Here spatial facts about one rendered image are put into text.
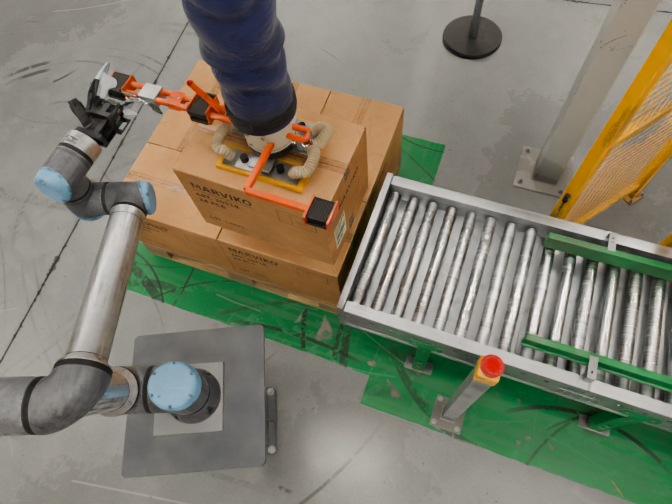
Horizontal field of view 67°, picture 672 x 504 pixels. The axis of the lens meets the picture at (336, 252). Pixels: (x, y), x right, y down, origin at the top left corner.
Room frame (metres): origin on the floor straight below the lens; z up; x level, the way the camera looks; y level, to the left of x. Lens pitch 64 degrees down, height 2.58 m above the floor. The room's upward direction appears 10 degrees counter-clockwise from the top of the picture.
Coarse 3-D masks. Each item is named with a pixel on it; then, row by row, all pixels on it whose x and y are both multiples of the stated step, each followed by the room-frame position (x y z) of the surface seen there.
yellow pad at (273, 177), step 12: (228, 144) 1.20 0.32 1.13; (240, 156) 1.11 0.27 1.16; (228, 168) 1.09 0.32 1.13; (240, 168) 1.08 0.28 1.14; (252, 168) 1.07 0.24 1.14; (276, 168) 1.03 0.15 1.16; (288, 168) 1.04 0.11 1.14; (264, 180) 1.02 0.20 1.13; (276, 180) 1.01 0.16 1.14; (288, 180) 0.99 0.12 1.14; (300, 180) 0.99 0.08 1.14; (300, 192) 0.95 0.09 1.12
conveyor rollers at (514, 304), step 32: (384, 224) 1.08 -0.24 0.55; (448, 224) 1.02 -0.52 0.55; (512, 224) 0.97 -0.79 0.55; (416, 256) 0.90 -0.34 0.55; (480, 256) 0.85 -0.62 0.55; (544, 256) 0.80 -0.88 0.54; (576, 256) 0.78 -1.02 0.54; (384, 288) 0.77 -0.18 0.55; (448, 288) 0.73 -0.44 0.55; (512, 288) 0.68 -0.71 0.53; (544, 288) 0.65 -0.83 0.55; (608, 288) 0.61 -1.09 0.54; (640, 288) 0.59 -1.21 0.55; (416, 320) 0.61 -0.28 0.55; (512, 320) 0.54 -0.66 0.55; (576, 320) 0.50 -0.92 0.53; (608, 320) 0.48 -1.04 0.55; (608, 352) 0.36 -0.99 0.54; (640, 384) 0.22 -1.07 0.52
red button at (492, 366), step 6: (492, 354) 0.32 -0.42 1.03; (486, 360) 0.30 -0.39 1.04; (492, 360) 0.30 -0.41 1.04; (498, 360) 0.30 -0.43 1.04; (480, 366) 0.29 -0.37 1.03; (486, 366) 0.29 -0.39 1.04; (492, 366) 0.28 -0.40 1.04; (498, 366) 0.28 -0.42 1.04; (486, 372) 0.27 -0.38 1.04; (492, 372) 0.27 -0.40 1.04; (498, 372) 0.26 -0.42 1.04
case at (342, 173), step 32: (352, 128) 1.19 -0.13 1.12; (192, 160) 1.17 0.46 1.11; (288, 160) 1.09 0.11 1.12; (320, 160) 1.07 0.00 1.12; (352, 160) 1.06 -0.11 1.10; (192, 192) 1.13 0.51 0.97; (224, 192) 1.04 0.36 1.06; (288, 192) 0.96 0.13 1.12; (320, 192) 0.94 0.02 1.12; (352, 192) 1.04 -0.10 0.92; (224, 224) 1.09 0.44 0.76; (256, 224) 1.00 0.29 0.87; (288, 224) 0.92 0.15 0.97; (320, 256) 0.87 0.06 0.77
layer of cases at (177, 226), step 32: (192, 96) 2.04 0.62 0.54; (320, 96) 1.90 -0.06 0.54; (352, 96) 1.86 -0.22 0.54; (160, 128) 1.86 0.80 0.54; (192, 128) 1.83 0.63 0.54; (384, 128) 1.62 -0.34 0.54; (160, 160) 1.65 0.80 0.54; (384, 160) 1.45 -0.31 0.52; (160, 192) 1.46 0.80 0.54; (160, 224) 1.30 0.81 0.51; (192, 224) 1.25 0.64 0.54; (352, 224) 1.11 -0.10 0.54; (192, 256) 1.27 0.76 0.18; (224, 256) 1.16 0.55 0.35; (256, 256) 1.06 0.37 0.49; (288, 256) 1.00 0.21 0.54; (352, 256) 1.02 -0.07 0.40; (288, 288) 1.01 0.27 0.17; (320, 288) 0.91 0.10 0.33
